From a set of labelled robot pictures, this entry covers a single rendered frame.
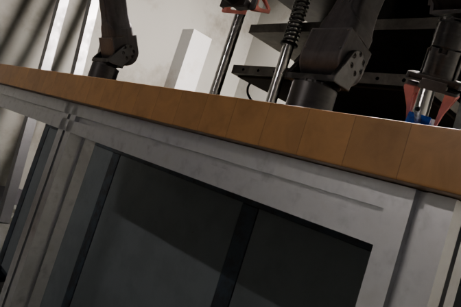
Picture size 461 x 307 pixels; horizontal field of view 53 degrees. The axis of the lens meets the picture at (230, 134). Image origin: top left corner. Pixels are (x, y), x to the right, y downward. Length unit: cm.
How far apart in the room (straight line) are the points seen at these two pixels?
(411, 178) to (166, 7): 401
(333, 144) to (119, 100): 32
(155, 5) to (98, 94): 358
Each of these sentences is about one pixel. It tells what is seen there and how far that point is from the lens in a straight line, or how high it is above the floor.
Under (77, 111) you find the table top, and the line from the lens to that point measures 73.
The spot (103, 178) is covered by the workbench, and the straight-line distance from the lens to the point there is 158.
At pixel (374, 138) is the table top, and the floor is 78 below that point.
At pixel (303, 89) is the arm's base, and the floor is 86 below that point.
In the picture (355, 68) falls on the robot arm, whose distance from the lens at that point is 63.
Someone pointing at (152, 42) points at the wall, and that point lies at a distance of 417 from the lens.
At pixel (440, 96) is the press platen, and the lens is 198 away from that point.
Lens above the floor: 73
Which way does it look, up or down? 4 degrees up
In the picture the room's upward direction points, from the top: 18 degrees clockwise
